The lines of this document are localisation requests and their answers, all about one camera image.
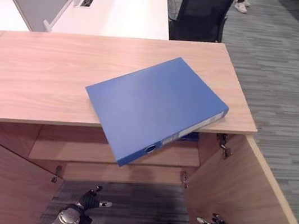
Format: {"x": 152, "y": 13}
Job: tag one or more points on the black mesh office chair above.
{"x": 201, "y": 15}

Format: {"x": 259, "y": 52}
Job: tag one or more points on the person's white shoe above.
{"x": 240, "y": 6}
{"x": 247, "y": 3}

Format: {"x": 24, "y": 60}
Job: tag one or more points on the wooden right cabinet door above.
{"x": 238, "y": 200}

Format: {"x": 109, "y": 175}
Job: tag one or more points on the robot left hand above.
{"x": 90, "y": 200}

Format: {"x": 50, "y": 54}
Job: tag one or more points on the metal cabinet door hinge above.
{"x": 225, "y": 146}
{"x": 56, "y": 174}
{"x": 184, "y": 179}

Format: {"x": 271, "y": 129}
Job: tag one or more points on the blue lever arch folder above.
{"x": 150, "y": 103}

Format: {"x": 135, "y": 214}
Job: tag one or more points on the wooden office cabinet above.
{"x": 42, "y": 72}

